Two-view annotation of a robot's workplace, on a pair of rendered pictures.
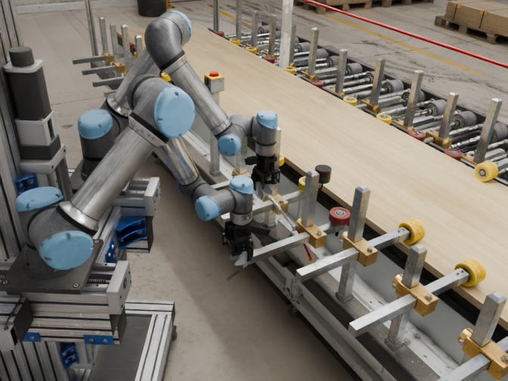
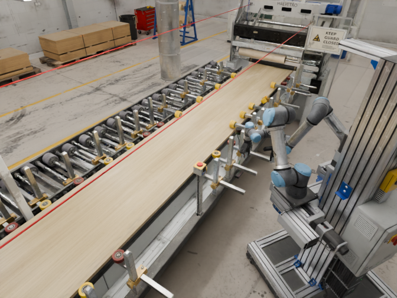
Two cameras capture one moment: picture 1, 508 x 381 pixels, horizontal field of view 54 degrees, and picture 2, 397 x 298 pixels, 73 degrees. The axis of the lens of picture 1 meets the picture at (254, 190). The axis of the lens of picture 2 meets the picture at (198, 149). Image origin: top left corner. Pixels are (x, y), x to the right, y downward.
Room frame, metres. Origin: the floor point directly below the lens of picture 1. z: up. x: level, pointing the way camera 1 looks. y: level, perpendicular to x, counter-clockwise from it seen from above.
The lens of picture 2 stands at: (2.82, 1.51, 2.45)
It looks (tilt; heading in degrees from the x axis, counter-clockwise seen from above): 37 degrees down; 245
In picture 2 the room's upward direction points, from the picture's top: 1 degrees clockwise
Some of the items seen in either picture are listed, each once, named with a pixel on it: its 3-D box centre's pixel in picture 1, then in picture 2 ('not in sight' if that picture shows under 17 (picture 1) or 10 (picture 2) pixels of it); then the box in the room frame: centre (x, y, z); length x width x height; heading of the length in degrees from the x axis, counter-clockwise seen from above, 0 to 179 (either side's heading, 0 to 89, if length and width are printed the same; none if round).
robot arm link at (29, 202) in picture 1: (43, 214); not in sight; (1.08, 0.56, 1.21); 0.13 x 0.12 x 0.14; 39
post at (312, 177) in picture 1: (307, 225); (240, 151); (1.55, -0.21, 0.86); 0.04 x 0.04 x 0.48; 33
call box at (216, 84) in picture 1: (214, 82); (199, 168); (2.19, 0.20, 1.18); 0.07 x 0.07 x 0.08; 33
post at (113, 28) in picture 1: (116, 58); not in sight; (3.44, 1.00, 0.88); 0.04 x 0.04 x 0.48; 33
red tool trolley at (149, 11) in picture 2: not in sight; (146, 20); (0.13, -8.60, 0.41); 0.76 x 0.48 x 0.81; 37
